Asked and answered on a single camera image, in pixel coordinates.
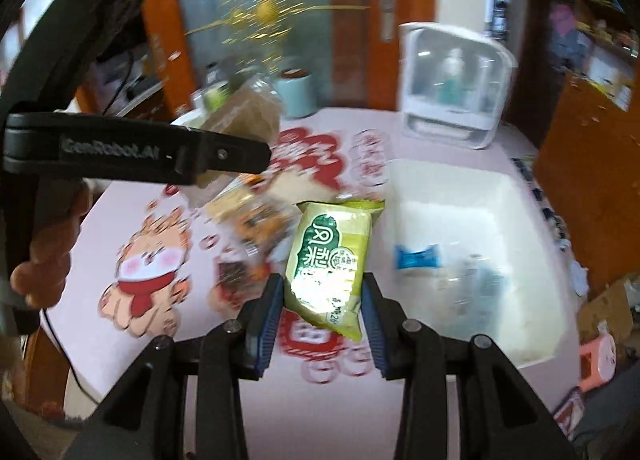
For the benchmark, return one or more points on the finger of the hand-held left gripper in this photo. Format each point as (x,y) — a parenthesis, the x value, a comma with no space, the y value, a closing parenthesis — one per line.
(230,155)

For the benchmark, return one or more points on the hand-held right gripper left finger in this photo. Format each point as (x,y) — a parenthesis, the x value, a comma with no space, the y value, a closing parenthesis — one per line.
(265,330)

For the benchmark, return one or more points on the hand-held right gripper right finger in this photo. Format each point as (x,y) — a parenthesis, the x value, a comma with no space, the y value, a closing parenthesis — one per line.
(376,335)

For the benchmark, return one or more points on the brown cracker snack packet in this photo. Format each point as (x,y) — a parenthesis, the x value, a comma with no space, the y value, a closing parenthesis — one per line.
(245,113)

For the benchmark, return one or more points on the green snack packet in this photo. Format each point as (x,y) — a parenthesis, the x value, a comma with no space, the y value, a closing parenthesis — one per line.
(325,250)

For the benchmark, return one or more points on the white plastic bin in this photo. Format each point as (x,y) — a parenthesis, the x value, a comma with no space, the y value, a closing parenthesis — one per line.
(500,325)

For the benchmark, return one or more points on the person's left hand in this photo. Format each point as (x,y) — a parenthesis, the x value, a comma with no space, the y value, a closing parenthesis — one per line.
(50,250)

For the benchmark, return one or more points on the yellow snack packet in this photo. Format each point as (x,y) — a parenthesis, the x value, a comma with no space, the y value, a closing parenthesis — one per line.
(232,200)

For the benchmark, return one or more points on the white plate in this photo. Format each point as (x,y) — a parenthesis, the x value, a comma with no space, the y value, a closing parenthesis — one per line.
(187,119)

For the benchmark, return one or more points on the printed pink tablecloth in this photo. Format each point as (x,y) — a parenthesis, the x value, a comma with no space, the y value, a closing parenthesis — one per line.
(125,212)

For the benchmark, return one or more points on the orange dark snack packet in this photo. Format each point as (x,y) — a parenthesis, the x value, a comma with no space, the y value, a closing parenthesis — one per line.
(265,232)

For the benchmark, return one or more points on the light blue canister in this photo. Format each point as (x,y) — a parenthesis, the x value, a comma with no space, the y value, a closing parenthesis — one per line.
(295,98)

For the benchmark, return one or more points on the blue snack packet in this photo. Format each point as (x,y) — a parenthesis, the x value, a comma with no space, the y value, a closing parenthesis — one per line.
(417,256)

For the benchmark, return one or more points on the clear plastic snack packet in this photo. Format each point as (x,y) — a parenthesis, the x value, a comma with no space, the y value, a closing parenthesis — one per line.
(475,280)

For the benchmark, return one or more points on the glass door with gold ornament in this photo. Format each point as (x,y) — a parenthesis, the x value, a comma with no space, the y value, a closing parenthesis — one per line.
(310,40)

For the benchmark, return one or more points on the red printed box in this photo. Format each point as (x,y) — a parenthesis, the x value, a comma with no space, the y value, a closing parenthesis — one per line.
(570,412)

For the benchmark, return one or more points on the white countertop appliance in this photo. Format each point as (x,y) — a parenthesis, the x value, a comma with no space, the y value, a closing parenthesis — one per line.
(440,133)

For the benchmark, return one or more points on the pink plastic stool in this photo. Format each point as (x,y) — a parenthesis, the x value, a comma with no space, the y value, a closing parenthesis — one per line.
(597,357)

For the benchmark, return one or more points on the green bottle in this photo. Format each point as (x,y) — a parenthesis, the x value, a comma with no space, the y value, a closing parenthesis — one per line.
(447,90)

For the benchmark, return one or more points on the cardboard box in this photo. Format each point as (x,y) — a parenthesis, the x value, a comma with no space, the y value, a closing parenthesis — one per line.
(605,305)

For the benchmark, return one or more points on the white bottle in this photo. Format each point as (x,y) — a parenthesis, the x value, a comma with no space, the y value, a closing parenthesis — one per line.
(454,65)

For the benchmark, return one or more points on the wooden cabinet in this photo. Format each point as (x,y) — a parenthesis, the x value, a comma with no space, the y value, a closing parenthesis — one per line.
(575,180)

